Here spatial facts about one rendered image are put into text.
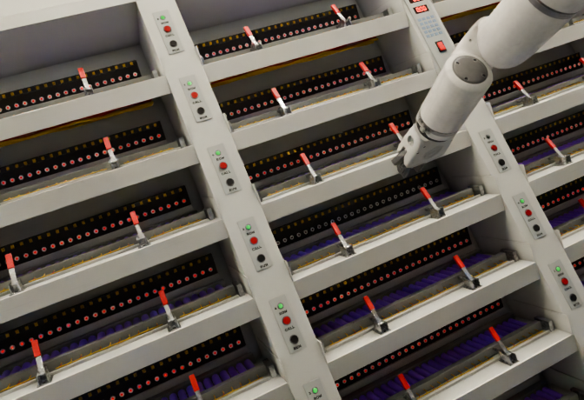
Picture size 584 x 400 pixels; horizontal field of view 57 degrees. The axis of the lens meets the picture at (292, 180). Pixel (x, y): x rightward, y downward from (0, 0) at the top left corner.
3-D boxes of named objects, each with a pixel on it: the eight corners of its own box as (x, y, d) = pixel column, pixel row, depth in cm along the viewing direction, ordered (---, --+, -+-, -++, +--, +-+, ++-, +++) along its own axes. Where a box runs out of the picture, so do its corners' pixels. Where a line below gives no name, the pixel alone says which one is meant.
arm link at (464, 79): (430, 87, 104) (414, 121, 100) (457, 39, 93) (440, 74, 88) (470, 106, 103) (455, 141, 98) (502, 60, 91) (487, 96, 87)
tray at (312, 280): (505, 210, 140) (495, 175, 139) (298, 300, 121) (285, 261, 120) (458, 207, 159) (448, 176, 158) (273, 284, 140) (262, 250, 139)
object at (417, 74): (440, 84, 148) (425, 36, 147) (236, 150, 129) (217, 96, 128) (401, 96, 167) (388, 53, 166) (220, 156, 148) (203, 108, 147)
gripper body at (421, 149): (426, 145, 100) (408, 175, 110) (469, 129, 103) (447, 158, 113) (405, 114, 103) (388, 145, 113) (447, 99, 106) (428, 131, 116)
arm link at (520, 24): (546, -74, 78) (442, 55, 105) (518, -10, 70) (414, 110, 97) (599, -42, 78) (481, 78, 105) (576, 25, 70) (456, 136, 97)
